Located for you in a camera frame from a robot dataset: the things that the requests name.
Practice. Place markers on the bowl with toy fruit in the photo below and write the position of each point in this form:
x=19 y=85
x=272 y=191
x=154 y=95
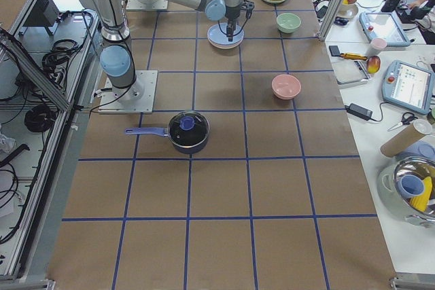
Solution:
x=345 y=6

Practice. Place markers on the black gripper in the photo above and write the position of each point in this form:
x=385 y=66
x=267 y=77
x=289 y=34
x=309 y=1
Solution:
x=233 y=15

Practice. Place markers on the teach pendant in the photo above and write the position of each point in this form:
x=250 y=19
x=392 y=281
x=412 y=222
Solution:
x=408 y=86
x=384 y=26

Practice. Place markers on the near teach pendant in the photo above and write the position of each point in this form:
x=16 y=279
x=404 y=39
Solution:
x=408 y=86

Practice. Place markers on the green bowl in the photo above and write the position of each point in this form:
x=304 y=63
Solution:
x=288 y=22

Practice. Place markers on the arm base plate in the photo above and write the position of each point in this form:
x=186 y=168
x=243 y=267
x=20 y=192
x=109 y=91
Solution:
x=139 y=98
x=146 y=5

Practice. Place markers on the pink bowl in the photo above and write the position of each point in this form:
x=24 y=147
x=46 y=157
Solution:
x=286 y=87

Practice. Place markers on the steel bowl with toys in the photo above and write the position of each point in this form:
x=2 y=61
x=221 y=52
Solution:
x=406 y=189

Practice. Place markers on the blue saucepan with lid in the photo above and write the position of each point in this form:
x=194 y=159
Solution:
x=188 y=131

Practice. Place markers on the cream white plate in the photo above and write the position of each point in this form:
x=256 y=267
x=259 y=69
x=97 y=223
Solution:
x=224 y=48

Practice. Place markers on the far teach pendant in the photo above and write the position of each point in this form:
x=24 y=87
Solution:
x=384 y=26

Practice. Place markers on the blue plate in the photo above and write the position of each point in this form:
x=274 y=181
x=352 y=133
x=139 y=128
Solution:
x=217 y=34

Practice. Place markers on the pink cup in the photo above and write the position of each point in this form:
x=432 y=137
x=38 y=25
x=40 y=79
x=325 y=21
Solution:
x=376 y=46

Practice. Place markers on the pink plate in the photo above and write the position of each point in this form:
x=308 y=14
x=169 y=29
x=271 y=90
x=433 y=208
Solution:
x=236 y=43

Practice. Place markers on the black power adapter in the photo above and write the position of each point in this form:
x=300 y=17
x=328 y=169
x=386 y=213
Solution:
x=358 y=111

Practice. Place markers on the cardboard tube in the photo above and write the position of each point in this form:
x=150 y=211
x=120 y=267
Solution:
x=406 y=137

